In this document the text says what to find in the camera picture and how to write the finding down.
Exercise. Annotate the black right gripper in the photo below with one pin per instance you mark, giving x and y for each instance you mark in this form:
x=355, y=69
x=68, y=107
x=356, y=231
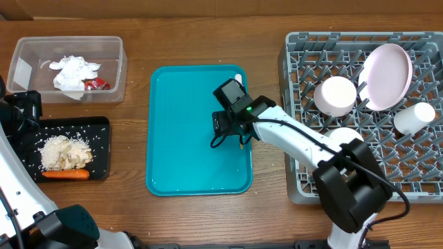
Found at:
x=221, y=126

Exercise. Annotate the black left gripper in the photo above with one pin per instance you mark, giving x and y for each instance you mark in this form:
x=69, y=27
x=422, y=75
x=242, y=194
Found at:
x=29, y=102

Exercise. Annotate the white plastic fork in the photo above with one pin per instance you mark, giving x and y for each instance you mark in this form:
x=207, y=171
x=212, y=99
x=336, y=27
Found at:
x=238, y=78

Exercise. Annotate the white napkin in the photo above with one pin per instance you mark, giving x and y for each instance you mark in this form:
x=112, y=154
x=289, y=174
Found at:
x=72, y=72

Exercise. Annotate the orange carrot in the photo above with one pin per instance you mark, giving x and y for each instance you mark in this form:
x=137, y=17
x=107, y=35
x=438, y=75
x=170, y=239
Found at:
x=74, y=174

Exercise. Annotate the red snack wrapper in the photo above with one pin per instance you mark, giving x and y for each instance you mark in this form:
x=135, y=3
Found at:
x=96, y=84

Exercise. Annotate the pink small bowl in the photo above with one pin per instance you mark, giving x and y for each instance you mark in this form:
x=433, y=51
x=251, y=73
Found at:
x=335, y=96

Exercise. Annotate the white bowl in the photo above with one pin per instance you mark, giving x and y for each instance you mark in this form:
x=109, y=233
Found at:
x=343, y=135

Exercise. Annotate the pink round plate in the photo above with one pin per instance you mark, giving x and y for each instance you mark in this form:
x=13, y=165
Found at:
x=386, y=77

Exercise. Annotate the white paper cup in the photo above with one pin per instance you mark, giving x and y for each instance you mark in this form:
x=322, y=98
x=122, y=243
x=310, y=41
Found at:
x=414, y=118

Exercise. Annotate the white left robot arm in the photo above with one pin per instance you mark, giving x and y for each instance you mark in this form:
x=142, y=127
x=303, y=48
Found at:
x=29, y=219

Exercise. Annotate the black waste tray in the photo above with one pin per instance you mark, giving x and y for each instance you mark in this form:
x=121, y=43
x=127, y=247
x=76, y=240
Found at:
x=95, y=131

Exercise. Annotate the grey dishwasher rack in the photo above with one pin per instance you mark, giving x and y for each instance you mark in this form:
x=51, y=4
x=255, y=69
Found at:
x=413, y=163

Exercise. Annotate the rice and peanut pile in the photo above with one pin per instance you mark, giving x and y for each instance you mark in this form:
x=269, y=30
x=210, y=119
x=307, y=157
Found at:
x=60, y=153

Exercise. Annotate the clear plastic bin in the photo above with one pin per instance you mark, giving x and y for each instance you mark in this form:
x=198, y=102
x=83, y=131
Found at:
x=30, y=67

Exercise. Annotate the teal serving tray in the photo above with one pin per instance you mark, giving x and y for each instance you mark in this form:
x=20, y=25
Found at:
x=180, y=161

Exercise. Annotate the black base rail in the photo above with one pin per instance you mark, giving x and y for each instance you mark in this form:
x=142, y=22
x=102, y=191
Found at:
x=312, y=244

